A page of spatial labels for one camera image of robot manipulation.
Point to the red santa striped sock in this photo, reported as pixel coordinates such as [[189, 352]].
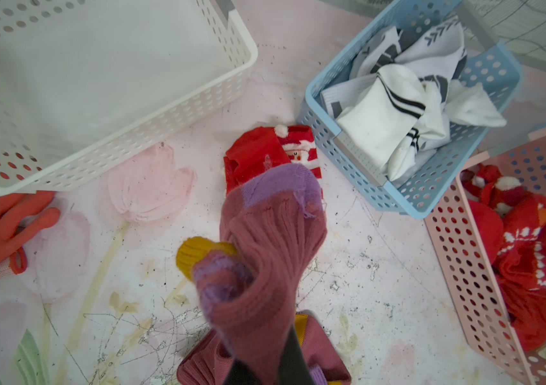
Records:
[[263, 148]]

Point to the maroon purple toe sock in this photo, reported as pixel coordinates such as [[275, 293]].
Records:
[[271, 228]]

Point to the plain white sock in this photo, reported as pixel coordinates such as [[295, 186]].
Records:
[[472, 107]]

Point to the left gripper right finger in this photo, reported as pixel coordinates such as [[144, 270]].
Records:
[[292, 368]]

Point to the red snowflake sock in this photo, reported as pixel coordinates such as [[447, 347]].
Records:
[[512, 224]]

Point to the pink plastic basket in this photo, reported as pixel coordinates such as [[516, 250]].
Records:
[[468, 272]]

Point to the white sock black pattern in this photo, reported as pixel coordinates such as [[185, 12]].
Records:
[[439, 55]]

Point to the plain red sock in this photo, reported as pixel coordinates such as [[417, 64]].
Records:
[[527, 311]]

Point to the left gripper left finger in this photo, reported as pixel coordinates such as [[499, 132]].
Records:
[[240, 374]]

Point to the white plastic basket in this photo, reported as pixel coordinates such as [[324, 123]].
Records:
[[85, 85]]

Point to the white sock black stripes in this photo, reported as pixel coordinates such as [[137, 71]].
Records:
[[391, 116]]

